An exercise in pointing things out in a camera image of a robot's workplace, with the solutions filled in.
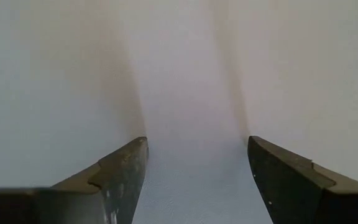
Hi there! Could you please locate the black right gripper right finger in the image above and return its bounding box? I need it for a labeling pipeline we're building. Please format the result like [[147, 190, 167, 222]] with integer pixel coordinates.
[[247, 135, 358, 224]]

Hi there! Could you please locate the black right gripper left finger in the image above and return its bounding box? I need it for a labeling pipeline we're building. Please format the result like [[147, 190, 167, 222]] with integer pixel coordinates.
[[50, 136, 150, 224]]

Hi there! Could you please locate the dark grey table mat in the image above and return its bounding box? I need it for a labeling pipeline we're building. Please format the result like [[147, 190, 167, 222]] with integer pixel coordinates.
[[0, 0, 358, 224]]

